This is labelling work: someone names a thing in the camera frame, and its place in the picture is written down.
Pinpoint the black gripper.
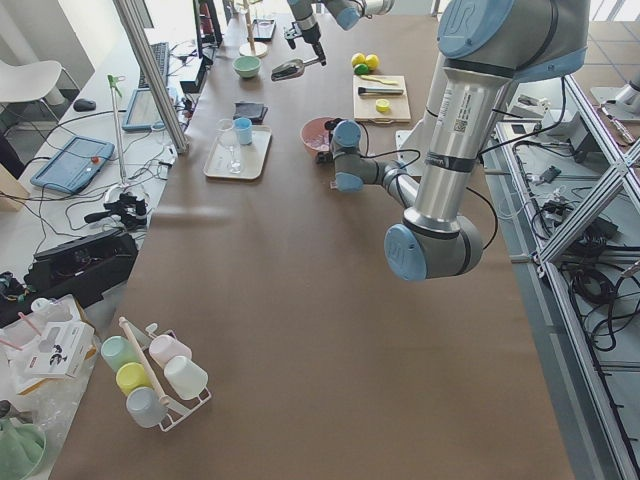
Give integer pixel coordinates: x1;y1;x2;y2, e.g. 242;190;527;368
283;17;327;66

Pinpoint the metal ice scoop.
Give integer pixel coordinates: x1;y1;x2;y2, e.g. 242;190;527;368
271;58;323;82

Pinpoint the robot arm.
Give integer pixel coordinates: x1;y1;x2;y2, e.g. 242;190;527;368
331;1;590;281
285;0;394;66

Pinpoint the clear ice cubes pile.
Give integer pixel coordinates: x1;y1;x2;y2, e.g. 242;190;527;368
306;135;330;152

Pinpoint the light blue cup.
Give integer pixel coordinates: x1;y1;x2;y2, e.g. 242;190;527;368
234;117;253;146

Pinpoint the pink cup on rack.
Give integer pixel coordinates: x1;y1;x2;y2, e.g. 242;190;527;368
149;334;192;368

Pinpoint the white cup on rack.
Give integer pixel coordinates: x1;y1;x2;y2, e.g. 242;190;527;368
163;355;208;400

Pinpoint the green cup on rack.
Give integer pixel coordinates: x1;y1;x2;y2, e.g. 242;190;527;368
100;336;138;373

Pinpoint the yellow cup on rack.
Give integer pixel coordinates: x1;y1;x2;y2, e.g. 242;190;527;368
115;362;151;396

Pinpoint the grey cup on rack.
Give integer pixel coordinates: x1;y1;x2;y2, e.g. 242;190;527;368
126;386;168;428

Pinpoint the wooden mug tree stand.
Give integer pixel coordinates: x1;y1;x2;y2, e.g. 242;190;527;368
234;0;268;58

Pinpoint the yellow lemon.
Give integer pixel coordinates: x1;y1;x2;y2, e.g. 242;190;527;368
351;52;366;68
365;54;380;71

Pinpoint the green lime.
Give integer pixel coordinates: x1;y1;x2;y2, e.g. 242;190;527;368
353;63;370;76

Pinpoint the green bowl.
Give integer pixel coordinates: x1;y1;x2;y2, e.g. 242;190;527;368
233;56;261;79

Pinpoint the yellow-green plastic knife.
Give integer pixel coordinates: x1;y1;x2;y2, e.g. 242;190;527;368
359;75;399;85

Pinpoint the black muddler bar tool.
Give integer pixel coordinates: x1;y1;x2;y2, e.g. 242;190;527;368
357;86;404;96

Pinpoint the folded grey cloth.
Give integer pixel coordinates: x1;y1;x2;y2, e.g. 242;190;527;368
233;101;268;125

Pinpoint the wooden cutting board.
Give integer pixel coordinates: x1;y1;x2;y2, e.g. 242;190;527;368
353;75;411;124

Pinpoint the pink bowl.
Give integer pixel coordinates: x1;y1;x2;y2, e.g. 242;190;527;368
300;117;333;156

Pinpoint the half cut lemon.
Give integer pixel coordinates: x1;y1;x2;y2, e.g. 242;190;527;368
375;99;391;113

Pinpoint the clear wine glass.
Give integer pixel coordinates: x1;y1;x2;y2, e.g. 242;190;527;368
217;118;242;174

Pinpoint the cream serving tray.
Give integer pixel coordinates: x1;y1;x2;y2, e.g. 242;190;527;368
203;125;272;181

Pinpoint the black keyboard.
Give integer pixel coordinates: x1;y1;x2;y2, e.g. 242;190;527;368
150;42;170;85

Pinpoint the blue teach pendant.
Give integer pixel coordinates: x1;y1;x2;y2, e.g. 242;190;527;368
30;136;115;194
122;88;161;133

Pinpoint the black computer mouse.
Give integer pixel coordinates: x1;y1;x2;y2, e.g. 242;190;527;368
72;98;96;112

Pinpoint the white chair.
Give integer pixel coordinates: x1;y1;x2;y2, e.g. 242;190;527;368
1;60;66;119

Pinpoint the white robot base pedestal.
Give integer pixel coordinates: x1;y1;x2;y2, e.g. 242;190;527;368
395;130;428;178

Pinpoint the white wire cup rack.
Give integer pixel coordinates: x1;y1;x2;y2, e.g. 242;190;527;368
118;317;213;432

